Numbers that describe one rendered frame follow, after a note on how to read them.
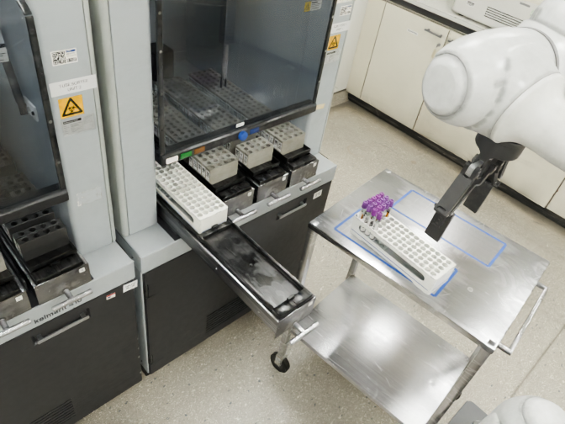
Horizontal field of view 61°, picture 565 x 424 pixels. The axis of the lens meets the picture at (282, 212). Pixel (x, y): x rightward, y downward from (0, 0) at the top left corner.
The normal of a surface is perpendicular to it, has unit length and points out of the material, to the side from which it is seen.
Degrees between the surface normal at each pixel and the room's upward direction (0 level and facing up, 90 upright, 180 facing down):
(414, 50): 90
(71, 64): 90
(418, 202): 0
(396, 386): 0
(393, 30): 90
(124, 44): 90
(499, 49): 21
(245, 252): 0
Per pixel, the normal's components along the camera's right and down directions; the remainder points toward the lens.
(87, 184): 0.67, 0.55
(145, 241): 0.15, -0.75
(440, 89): -0.89, 0.18
